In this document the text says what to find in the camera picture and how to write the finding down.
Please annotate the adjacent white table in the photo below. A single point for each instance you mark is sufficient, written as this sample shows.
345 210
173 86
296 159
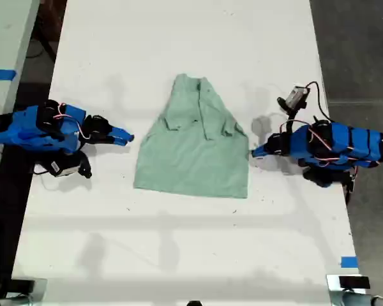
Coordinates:
3 48

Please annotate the small blue tape square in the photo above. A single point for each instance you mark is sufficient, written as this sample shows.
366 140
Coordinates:
349 262

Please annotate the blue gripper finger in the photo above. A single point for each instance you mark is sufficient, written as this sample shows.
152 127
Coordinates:
261 154
123 134
119 142
261 148

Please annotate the short black camera stalk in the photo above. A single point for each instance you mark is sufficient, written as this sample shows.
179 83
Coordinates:
290 113
84 165

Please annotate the grey and black camera box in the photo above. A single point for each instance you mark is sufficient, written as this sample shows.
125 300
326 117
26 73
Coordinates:
297 97

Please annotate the small black box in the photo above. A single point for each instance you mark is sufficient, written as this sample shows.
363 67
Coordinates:
22 286
354 282

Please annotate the black camera box with label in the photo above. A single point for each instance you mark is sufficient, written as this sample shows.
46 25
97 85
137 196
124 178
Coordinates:
62 167

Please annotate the pale green T-shirt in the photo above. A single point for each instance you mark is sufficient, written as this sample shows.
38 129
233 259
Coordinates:
191 153

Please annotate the long blue tape strip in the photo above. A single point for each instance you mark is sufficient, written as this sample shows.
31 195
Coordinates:
1 74

